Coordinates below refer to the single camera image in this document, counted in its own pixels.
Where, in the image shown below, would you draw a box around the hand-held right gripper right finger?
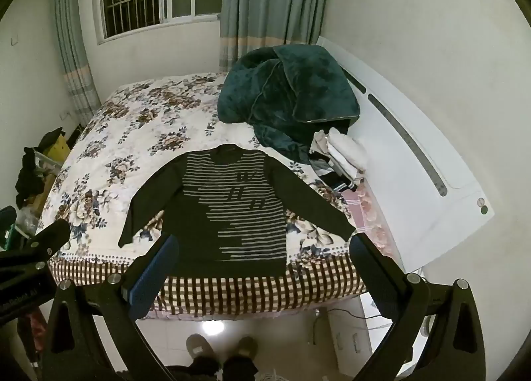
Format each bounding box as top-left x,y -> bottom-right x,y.
349,233 -> 487,381

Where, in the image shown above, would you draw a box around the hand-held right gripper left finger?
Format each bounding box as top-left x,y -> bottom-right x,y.
41,234 -> 180,381

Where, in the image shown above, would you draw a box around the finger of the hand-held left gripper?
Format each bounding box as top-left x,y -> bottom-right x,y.
0,219 -> 72,279

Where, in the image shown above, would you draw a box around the black striped sweater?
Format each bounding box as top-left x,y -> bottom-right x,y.
118,144 -> 356,278

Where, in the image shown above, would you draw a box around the white folded clothes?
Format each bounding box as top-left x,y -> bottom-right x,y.
327,127 -> 369,183

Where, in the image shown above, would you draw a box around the red cloth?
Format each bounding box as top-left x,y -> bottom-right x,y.
17,308 -> 49,365

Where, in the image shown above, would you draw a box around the pink floral pillow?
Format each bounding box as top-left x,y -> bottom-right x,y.
342,181 -> 399,262

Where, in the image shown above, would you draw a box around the black hanging cloth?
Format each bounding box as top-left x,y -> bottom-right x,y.
16,127 -> 63,204

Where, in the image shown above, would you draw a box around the yellow box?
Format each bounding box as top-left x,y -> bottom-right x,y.
43,132 -> 71,167

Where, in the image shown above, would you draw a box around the black white striped cloth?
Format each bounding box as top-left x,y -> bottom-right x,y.
310,153 -> 358,193

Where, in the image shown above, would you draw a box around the person's right shoe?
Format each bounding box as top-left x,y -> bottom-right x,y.
233,335 -> 259,362

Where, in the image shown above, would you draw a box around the person's dark trouser legs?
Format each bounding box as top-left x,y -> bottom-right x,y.
166,355 -> 260,381

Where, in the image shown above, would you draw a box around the white headboard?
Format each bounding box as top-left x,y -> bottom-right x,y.
315,36 -> 495,274

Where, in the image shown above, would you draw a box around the beige folded cloth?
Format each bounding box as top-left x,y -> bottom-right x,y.
312,130 -> 333,157

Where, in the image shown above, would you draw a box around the floral quilted bed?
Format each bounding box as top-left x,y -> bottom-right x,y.
35,72 -> 395,319

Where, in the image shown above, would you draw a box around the grey blue curtain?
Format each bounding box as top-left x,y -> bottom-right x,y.
218,0 -> 333,73
50,0 -> 101,127

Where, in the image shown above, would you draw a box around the dark green plush blanket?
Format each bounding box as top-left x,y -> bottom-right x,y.
217,44 -> 361,164

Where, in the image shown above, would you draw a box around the black floor cable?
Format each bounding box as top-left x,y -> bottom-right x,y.
313,307 -> 396,336

